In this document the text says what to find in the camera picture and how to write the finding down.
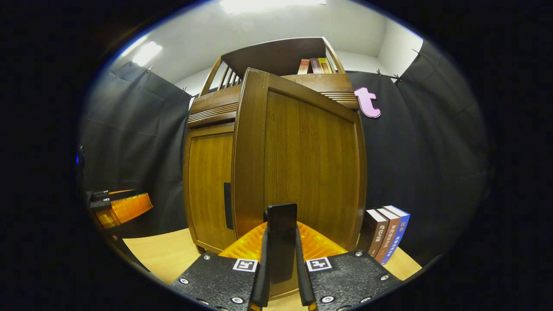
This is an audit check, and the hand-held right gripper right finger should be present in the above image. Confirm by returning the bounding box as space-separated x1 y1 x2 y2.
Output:
295 222 404 311

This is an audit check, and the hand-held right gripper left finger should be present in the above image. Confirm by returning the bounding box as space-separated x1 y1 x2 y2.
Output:
169 222 273 311

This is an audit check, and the black door handle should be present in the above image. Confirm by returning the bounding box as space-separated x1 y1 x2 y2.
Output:
223 182 234 229
264 203 299 283

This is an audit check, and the wooden shoe cabinet door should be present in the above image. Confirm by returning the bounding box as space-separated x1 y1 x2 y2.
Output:
231 67 368 298
183 122 237 253

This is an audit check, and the wooden double-door shoe cabinet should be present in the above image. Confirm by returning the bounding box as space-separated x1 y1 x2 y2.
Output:
183 37 361 255

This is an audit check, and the wooden cabinet drawer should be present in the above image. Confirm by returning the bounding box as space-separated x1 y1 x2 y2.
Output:
187 73 360 129

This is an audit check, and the thick dark brown book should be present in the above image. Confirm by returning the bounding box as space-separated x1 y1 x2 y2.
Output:
359 209 389 258

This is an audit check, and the thick reddish brown book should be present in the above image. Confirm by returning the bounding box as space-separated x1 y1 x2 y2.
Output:
375 207 401 263

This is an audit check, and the thick blue book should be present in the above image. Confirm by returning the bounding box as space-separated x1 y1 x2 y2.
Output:
381 205 411 266

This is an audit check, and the small ceiling light panel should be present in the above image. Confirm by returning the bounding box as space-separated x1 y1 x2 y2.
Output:
130 41 164 67

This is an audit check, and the black backdrop cloth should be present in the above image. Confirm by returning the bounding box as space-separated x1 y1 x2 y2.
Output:
80 40 491 266

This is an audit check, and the large ceiling light panel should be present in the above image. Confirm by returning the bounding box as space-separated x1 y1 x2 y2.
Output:
219 0 327 14

